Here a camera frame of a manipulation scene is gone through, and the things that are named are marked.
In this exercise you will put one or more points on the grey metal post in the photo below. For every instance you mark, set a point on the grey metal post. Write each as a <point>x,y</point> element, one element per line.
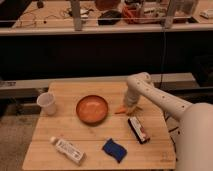
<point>171,9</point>
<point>75,7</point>

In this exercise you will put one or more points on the white tube bottle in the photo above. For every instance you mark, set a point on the white tube bottle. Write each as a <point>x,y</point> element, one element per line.
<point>68,149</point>

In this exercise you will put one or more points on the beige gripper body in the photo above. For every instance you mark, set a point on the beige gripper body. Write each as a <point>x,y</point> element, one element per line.
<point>133,109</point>

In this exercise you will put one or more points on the black whiteboard eraser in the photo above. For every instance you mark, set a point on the black whiteboard eraser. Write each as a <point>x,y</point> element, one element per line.
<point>138,130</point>

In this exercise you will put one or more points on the blue cloth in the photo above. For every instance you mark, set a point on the blue cloth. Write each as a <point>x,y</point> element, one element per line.
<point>114,150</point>

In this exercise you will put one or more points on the grey metal post right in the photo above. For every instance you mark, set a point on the grey metal post right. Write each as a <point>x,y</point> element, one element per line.
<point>171,9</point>

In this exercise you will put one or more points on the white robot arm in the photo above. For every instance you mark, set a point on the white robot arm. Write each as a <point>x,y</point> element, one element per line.
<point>194,148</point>

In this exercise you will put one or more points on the orange bowl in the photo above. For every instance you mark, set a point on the orange bowl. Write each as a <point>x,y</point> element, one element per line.
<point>92,109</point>

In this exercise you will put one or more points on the orange crate on bench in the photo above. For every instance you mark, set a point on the orange crate on bench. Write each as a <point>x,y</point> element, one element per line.
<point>133,15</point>

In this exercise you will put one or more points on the white plastic cup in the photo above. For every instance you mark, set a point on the white plastic cup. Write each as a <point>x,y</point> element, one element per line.
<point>47,102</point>

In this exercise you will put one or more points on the grey metal post left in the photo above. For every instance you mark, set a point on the grey metal post left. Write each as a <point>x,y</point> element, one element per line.
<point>75,7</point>

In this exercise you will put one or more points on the orange chili pepper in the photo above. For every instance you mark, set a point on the orange chili pepper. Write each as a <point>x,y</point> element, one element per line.
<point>121,110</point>

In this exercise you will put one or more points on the black object on bench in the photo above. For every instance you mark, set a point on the black object on bench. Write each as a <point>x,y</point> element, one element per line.
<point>110,17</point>

